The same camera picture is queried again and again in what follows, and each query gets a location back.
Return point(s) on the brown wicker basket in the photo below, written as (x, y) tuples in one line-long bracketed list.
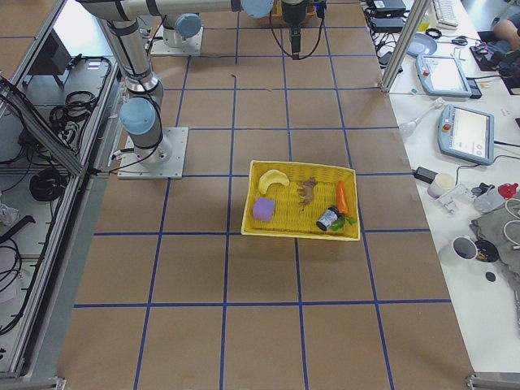
[(297, 9)]

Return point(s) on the brown toy animal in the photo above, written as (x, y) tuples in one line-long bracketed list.
[(306, 191)]

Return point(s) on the far teach pendant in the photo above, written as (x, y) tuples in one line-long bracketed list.
[(442, 76)]

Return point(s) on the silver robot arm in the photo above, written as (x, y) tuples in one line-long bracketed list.
[(140, 114), (179, 28)]

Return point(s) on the teach pendant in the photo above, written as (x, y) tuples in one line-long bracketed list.
[(466, 134), (442, 76)]

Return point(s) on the orange toy carrot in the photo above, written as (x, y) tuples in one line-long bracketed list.
[(343, 208)]

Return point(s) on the purple foam block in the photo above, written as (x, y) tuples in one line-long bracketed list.
[(264, 209)]

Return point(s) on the white mug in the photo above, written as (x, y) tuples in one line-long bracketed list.
[(464, 248)]

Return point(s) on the light blue plate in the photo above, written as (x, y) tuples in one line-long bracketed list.
[(422, 44)]

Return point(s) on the lavender cup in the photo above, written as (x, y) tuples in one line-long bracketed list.
[(441, 184)]

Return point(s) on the yellow toy banana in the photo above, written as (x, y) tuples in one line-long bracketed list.
[(271, 177)]

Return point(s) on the small dark tin can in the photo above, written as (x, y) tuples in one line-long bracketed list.
[(328, 218)]

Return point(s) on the yellow plastic basket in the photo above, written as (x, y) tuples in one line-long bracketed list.
[(291, 218)]

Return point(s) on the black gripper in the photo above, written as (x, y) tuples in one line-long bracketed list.
[(292, 12)]

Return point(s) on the grey cloth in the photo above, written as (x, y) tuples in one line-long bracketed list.
[(501, 228)]

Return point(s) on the aluminium frame post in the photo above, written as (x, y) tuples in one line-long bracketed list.
[(417, 11)]

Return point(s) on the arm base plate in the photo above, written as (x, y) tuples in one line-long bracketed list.
[(190, 47), (167, 161)]

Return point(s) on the black bowl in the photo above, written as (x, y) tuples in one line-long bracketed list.
[(486, 251)]

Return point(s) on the near teach pendant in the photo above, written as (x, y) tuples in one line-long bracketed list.
[(466, 134)]

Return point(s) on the black power adapter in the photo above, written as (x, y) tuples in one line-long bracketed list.
[(425, 175)]

